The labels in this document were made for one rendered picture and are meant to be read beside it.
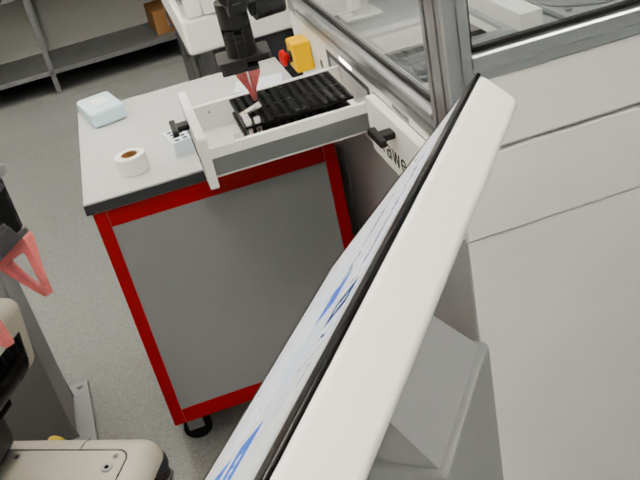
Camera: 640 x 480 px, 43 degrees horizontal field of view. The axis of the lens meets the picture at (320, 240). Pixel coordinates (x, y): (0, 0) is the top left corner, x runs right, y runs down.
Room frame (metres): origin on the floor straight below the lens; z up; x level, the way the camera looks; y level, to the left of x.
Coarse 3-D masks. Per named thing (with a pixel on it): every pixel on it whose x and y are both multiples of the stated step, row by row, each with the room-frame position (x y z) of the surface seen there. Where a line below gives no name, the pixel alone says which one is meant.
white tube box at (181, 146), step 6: (168, 132) 1.80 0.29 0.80; (180, 132) 1.79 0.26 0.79; (186, 132) 1.77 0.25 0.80; (168, 138) 1.76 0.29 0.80; (174, 138) 1.76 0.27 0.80; (180, 138) 1.75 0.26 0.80; (186, 138) 1.74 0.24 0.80; (168, 144) 1.78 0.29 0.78; (174, 144) 1.73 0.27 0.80; (180, 144) 1.73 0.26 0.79; (186, 144) 1.74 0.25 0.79; (192, 144) 1.74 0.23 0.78; (174, 150) 1.73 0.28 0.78; (180, 150) 1.73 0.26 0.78; (186, 150) 1.74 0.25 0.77; (192, 150) 1.74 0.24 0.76; (180, 156) 1.73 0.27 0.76
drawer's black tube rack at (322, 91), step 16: (304, 80) 1.65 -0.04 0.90; (320, 80) 1.63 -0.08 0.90; (336, 80) 1.61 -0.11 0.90; (240, 96) 1.64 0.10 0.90; (272, 96) 1.60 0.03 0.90; (288, 96) 1.58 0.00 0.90; (304, 96) 1.56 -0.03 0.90; (320, 96) 1.54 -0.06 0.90; (336, 96) 1.53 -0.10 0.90; (352, 96) 1.50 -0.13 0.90; (256, 112) 1.53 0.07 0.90; (272, 112) 1.52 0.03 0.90; (288, 112) 1.49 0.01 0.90; (304, 112) 1.49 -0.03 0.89; (320, 112) 1.54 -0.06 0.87; (240, 128) 1.55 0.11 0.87; (272, 128) 1.51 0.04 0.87
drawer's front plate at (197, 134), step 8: (184, 96) 1.64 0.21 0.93; (184, 104) 1.60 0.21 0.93; (184, 112) 1.59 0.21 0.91; (192, 112) 1.54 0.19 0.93; (192, 120) 1.49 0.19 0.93; (192, 128) 1.45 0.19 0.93; (200, 128) 1.45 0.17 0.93; (192, 136) 1.51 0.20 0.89; (200, 136) 1.40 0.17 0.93; (200, 144) 1.40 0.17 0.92; (200, 152) 1.40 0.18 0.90; (208, 152) 1.40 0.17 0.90; (208, 160) 1.40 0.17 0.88; (208, 168) 1.40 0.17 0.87; (208, 176) 1.40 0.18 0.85; (216, 176) 1.40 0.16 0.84; (216, 184) 1.40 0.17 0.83
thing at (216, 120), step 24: (312, 72) 1.71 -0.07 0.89; (336, 72) 1.71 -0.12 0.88; (360, 96) 1.58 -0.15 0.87; (216, 120) 1.66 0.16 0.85; (312, 120) 1.45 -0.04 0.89; (336, 120) 1.46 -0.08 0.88; (360, 120) 1.46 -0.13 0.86; (216, 144) 1.57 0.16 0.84; (240, 144) 1.43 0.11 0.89; (264, 144) 1.43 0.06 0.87; (288, 144) 1.44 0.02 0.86; (312, 144) 1.45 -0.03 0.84; (216, 168) 1.42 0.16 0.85; (240, 168) 1.42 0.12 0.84
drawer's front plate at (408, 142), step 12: (372, 96) 1.41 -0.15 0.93; (372, 108) 1.38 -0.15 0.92; (384, 108) 1.34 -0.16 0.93; (372, 120) 1.40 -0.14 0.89; (384, 120) 1.32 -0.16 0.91; (396, 120) 1.28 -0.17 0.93; (396, 132) 1.26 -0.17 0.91; (408, 132) 1.22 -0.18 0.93; (396, 144) 1.27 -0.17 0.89; (408, 144) 1.21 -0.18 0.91; (420, 144) 1.16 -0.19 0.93; (384, 156) 1.36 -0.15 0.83; (408, 156) 1.22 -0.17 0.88; (396, 168) 1.29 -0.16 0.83
